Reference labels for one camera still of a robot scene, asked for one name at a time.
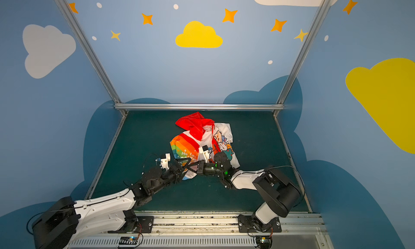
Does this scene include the rainbow white red children's jacket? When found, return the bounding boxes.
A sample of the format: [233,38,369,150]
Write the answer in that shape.
[170,112,240,174]

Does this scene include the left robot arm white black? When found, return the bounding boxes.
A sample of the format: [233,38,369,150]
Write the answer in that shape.
[31,158,196,249]

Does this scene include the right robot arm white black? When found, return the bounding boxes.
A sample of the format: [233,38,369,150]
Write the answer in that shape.
[184,152,303,233]

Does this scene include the green table mat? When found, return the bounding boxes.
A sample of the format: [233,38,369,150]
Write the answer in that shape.
[85,110,309,213]

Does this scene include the left small circuit board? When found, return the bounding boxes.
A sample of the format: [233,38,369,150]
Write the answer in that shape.
[117,236,138,249]

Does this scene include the small circuit board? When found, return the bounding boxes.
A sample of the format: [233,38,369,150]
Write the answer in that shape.
[255,236,272,249]
[117,236,138,249]

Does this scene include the right small circuit board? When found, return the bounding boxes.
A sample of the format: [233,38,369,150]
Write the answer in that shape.
[255,236,272,249]

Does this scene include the back horizontal aluminium bar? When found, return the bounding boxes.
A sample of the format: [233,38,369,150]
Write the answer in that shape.
[115,103,284,111]

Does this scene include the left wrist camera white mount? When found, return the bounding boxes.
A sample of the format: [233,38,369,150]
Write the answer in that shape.
[155,154,171,170]

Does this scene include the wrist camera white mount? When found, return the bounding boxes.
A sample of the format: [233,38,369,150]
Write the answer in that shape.
[155,154,171,170]
[199,145,210,163]

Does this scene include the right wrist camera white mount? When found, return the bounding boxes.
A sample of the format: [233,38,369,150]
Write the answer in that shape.
[199,145,210,163]

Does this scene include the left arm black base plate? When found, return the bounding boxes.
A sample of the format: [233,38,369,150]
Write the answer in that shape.
[108,216,154,234]

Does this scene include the aluminium mounting rail base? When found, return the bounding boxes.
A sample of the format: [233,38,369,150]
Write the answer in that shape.
[67,211,334,249]

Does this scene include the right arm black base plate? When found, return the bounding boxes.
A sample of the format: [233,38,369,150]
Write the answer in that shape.
[237,214,282,233]

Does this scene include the left aluminium frame post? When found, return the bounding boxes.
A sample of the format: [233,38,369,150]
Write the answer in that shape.
[54,0,122,105]

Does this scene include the aluminium frame post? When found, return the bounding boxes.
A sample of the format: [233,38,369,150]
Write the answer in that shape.
[273,0,332,119]
[54,0,122,105]

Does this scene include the right aluminium frame post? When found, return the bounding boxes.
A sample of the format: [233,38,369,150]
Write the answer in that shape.
[273,0,332,119]

